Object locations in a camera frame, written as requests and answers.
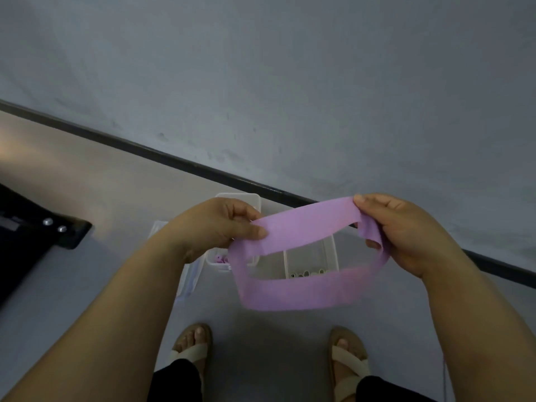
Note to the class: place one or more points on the person's left hand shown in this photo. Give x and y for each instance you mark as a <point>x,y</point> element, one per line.
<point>205,226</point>

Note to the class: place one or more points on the person's right hand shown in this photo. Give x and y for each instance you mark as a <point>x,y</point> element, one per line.
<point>412,236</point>

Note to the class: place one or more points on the person's left thumb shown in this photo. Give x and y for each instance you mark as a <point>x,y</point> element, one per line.
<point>250,233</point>

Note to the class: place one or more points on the person's right thumb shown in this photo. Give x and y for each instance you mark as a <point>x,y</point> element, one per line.
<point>374,244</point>

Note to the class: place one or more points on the purple paper strip loop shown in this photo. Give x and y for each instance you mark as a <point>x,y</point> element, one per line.
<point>301,223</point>

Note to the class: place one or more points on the person's right forearm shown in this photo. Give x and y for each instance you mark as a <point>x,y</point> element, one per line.
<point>481,330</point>

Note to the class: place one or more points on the person's left forearm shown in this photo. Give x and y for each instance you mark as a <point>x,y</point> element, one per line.
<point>109,326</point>

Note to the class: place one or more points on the narrow clear plastic box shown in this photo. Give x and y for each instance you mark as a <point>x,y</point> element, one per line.
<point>252,201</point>

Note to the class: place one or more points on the small purple beads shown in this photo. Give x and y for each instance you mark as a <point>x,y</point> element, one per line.
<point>220,259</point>

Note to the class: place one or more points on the wide clear plastic box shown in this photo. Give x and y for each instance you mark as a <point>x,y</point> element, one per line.
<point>310,255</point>

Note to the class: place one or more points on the small white rings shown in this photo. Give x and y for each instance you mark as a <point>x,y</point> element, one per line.
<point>308,274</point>

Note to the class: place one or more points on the clear plastic box lid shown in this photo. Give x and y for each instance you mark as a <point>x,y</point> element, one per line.
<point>186,276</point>

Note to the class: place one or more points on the black skirting board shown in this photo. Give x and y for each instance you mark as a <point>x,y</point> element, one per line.
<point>176,159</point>

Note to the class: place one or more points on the person's right foot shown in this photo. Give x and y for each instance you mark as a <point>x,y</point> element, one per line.
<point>344,346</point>

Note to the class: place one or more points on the person's foot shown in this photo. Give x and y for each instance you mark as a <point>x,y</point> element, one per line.
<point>344,346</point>
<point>193,337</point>

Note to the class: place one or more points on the person's left foot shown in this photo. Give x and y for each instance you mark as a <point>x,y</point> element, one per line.
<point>193,337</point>

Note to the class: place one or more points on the beige right sandal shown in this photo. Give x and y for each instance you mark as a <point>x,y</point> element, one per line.
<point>349,366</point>

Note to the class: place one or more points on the beige sandal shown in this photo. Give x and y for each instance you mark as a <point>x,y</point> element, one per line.
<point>349,366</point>
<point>190,353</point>

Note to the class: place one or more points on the beige left sandal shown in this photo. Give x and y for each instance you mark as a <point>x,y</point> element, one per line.
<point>190,353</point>

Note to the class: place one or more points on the black trousers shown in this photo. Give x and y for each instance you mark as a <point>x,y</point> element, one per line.
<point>176,383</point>

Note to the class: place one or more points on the black metal stand base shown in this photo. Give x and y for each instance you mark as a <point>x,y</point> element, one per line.
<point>29,242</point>

